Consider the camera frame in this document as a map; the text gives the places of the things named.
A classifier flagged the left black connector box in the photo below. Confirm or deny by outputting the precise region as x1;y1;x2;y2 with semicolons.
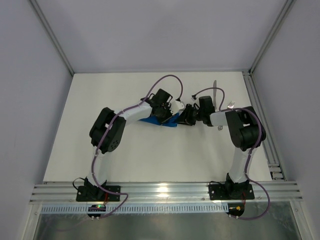
87;204;106;219

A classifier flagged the silver fork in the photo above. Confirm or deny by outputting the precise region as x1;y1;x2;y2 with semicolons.
226;101;235;110

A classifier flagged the purple cable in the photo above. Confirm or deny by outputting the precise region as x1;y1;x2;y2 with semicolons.
90;74;185;221
191;87;272;220

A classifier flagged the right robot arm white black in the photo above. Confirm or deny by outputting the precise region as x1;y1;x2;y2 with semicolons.
176;96;266;200

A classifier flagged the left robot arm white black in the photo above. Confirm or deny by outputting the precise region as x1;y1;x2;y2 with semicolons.
78;89;176;201

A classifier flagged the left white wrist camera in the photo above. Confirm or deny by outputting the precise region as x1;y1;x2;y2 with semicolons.
170;100;185;115

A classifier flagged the black connector box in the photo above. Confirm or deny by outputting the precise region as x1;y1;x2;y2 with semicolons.
227;205;245;218
87;204;106;219

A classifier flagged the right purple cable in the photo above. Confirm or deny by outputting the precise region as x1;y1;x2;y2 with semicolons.
191;87;272;220

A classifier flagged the slotted grey cable duct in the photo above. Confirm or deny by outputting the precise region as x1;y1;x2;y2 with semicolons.
40;202;229;215

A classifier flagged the left aluminium frame post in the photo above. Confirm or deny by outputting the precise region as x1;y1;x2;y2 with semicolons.
27;0;75;77

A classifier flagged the aluminium frame post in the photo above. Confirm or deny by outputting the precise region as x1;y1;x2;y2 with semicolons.
27;0;75;77
248;0;296;75

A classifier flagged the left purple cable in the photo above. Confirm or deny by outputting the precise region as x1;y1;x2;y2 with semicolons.
90;74;185;221

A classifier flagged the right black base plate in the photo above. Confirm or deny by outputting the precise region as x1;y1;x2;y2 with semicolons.
208;182;255;200

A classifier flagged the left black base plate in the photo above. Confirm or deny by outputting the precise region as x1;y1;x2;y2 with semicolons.
75;185;121;202

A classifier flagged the right aluminium side rail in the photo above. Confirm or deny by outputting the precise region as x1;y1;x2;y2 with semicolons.
242;70;287;182

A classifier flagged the right black connector box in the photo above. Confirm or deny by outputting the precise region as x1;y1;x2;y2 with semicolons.
227;205;245;218

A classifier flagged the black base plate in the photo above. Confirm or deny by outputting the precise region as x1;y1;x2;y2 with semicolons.
75;185;121;202
208;182;255;200

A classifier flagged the silver table knife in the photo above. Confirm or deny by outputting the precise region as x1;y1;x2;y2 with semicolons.
212;80;217;108

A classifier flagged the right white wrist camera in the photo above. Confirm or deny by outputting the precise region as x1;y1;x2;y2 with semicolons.
191;97;200;110

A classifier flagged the aluminium front rail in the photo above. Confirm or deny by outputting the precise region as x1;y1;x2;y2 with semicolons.
29;181;303;204

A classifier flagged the right aluminium frame post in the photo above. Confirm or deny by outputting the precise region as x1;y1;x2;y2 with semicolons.
248;0;296;75

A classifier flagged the blue cloth napkin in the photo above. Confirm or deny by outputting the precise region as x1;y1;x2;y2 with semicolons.
138;112;182;128

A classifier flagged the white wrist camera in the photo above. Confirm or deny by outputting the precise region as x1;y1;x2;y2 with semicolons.
170;100;185;115
191;97;200;110

